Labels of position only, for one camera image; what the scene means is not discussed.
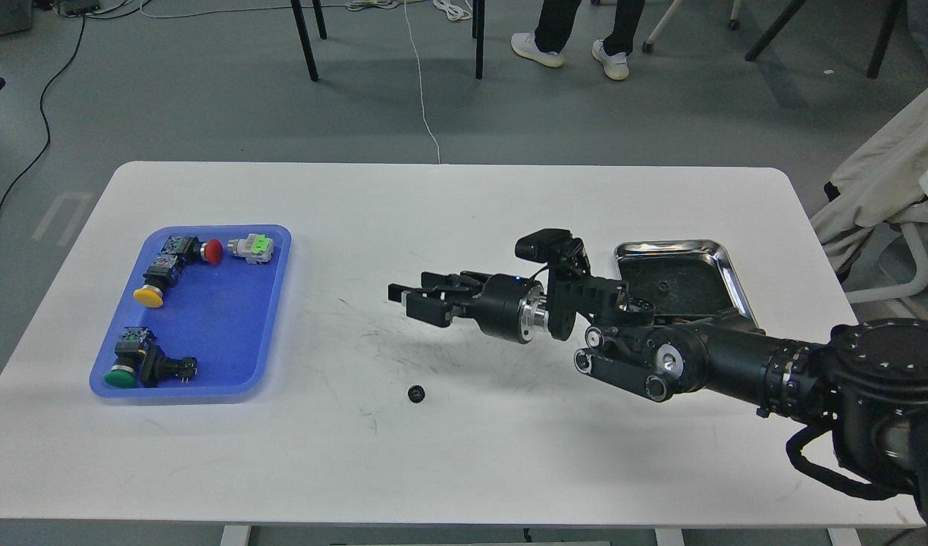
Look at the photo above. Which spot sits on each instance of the green push button switch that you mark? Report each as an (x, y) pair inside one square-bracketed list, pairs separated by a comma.
[(140, 361)]

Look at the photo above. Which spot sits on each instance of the blue plastic tray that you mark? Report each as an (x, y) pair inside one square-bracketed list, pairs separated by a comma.
[(222, 315)]

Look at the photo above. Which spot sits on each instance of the steel tray with black mat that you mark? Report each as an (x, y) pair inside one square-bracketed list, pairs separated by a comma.
[(685, 280)]

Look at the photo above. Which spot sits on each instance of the white sneaker left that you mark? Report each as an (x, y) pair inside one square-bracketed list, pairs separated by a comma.
[(524, 45)]

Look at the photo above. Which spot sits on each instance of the black chair leg right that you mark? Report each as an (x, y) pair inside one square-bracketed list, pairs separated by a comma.
[(478, 24)]

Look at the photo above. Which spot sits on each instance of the white sneaker right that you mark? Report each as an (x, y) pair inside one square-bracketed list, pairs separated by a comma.
[(615, 67)]

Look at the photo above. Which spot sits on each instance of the yellow push button switch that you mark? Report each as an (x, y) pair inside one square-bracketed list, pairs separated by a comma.
[(160, 275)]

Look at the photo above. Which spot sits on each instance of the beige cloth cover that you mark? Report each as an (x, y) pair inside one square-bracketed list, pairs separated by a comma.
[(877, 181)]

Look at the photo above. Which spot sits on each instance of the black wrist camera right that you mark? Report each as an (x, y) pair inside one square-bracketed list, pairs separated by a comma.
[(557, 248)]

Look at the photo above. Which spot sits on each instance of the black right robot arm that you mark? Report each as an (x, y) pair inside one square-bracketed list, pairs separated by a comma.
[(861, 397)]

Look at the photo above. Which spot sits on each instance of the black chair leg left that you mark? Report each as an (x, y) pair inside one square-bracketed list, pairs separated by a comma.
[(302, 30)]

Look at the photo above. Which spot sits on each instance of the red push button switch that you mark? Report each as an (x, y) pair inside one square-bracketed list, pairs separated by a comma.
[(190, 249)]

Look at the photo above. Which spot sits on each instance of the small black gear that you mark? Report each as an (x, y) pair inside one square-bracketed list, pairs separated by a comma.
[(416, 394)]

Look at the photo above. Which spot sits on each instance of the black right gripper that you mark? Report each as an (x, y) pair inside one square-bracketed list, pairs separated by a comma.
[(504, 306)]

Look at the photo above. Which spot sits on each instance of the black chair leg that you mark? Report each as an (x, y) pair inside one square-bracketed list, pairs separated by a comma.
[(478, 24), (302, 30)]

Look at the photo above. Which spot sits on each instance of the white sneaker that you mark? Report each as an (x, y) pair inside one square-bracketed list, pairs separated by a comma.
[(615, 67), (524, 45)]

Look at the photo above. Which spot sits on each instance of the grey switch with green label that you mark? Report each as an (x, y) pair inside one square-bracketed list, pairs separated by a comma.
[(255, 248)]

